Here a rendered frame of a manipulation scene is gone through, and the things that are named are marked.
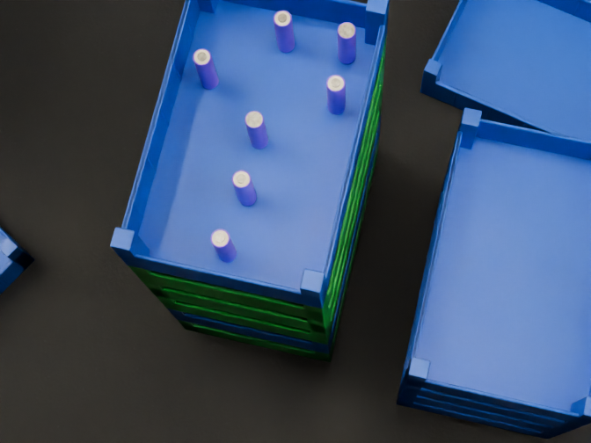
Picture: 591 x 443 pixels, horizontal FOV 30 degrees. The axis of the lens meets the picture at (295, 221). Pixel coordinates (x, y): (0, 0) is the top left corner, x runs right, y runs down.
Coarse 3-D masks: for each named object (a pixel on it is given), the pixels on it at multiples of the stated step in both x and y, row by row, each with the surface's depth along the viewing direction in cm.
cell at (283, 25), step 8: (280, 16) 108; (288, 16) 108; (280, 24) 108; (288, 24) 108; (280, 32) 109; (288, 32) 109; (280, 40) 111; (288, 40) 111; (280, 48) 114; (288, 48) 113
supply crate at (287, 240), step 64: (192, 0) 111; (256, 0) 114; (320, 0) 110; (384, 0) 107; (192, 64) 114; (256, 64) 114; (320, 64) 113; (192, 128) 112; (320, 128) 112; (192, 192) 111; (256, 192) 110; (320, 192) 110; (128, 256) 104; (192, 256) 109; (256, 256) 109; (320, 256) 108
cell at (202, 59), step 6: (204, 48) 108; (198, 54) 107; (204, 54) 107; (210, 54) 108; (198, 60) 107; (204, 60) 107; (210, 60) 107; (198, 66) 108; (204, 66) 108; (210, 66) 108; (198, 72) 110; (204, 72) 109; (210, 72) 109; (204, 78) 111; (210, 78) 111; (216, 78) 112; (204, 84) 112; (210, 84) 112; (216, 84) 113
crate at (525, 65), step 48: (480, 0) 158; (528, 0) 157; (576, 0) 152; (480, 48) 156; (528, 48) 155; (576, 48) 155; (432, 96) 154; (480, 96) 154; (528, 96) 154; (576, 96) 153
